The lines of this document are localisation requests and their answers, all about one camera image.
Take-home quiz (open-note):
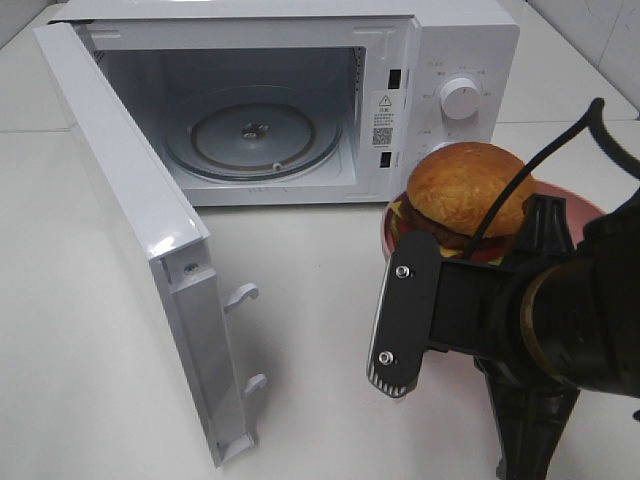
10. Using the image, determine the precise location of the lower white timer knob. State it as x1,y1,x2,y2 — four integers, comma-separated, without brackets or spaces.
431,142,457,152

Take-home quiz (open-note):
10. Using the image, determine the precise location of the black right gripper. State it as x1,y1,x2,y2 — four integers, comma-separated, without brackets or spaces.
429,194,579,479

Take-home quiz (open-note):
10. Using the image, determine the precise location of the white warning label sticker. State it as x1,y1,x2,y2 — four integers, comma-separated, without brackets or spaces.
367,90,400,149

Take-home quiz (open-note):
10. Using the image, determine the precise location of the glass microwave turntable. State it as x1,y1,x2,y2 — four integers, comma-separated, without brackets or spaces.
165,85,342,182

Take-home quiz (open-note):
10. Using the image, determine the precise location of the wrist camera mount plate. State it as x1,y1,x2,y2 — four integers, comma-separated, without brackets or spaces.
366,231,442,399

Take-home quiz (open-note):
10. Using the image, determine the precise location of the upper white power knob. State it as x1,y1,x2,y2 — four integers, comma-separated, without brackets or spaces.
439,76,481,120

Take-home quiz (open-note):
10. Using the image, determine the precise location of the white microwave door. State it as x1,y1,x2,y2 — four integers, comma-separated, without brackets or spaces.
35,23,266,466

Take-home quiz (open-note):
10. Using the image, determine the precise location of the white microwave oven body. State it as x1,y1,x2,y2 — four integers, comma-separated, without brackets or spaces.
45,1,519,207

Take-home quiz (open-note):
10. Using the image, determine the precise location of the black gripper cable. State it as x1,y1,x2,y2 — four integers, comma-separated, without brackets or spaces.
464,97,640,261

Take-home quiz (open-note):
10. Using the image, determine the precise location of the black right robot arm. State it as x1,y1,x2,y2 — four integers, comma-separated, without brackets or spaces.
428,195,639,479

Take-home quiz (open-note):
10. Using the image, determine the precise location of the burger with sesame bun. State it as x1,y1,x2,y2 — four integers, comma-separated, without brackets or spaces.
383,142,524,258

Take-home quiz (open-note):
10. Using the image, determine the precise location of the pink plate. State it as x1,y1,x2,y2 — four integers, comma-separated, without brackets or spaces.
381,181,604,265

